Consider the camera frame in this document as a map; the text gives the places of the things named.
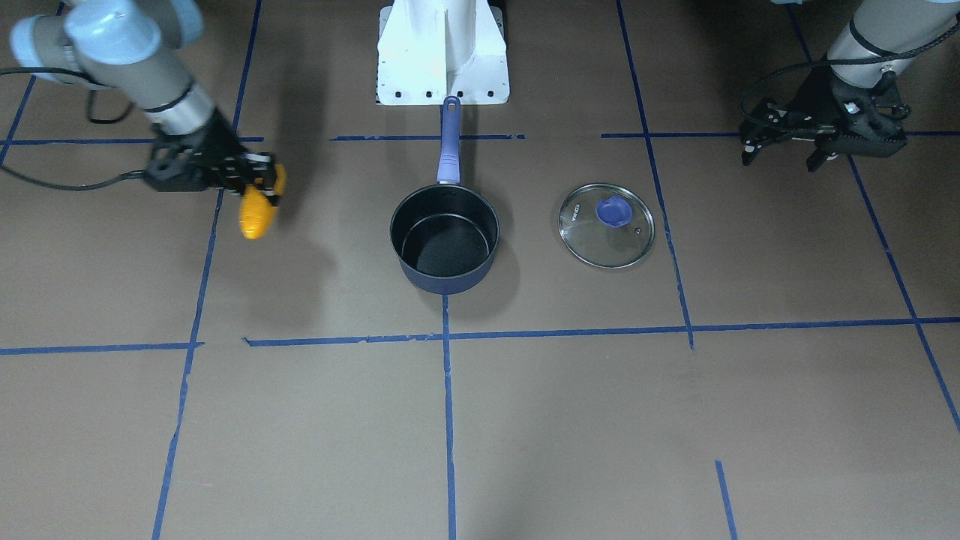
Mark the dark blue saucepan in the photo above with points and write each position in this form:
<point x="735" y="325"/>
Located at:
<point x="444" y="236"/>

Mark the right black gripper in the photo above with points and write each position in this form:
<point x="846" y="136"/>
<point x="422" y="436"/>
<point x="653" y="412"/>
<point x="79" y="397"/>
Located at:
<point x="212" y="139"/>

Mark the glass lid blue knob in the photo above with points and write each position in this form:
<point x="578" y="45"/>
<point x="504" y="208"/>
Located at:
<point x="606" y="226"/>

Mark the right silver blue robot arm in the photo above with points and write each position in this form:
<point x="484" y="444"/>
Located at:
<point x="132" y="46"/>

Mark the white pedestal column base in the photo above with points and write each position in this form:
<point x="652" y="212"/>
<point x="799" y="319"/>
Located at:
<point x="430" y="50"/>

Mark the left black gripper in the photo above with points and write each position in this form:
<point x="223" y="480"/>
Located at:
<point x="811" y="96"/>

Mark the yellow corn cob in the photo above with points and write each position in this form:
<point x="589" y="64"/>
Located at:
<point x="260" y="202"/>

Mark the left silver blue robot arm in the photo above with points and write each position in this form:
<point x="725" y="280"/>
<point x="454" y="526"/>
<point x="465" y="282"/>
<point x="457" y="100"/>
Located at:
<point x="886" y="35"/>

